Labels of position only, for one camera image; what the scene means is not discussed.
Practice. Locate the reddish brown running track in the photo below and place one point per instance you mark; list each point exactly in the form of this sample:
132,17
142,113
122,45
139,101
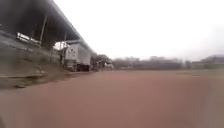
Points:
126,100

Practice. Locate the white vehicle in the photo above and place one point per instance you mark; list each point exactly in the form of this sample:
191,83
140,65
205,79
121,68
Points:
108,66

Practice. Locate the row of distant buildings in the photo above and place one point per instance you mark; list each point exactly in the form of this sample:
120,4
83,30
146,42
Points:
156,62

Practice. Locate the grass field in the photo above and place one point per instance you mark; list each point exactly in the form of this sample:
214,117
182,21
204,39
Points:
206,72

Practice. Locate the white box truck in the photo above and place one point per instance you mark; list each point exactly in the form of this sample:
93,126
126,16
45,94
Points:
77,56

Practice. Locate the grandstand building with roof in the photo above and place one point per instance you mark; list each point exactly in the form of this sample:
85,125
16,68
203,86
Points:
30,36

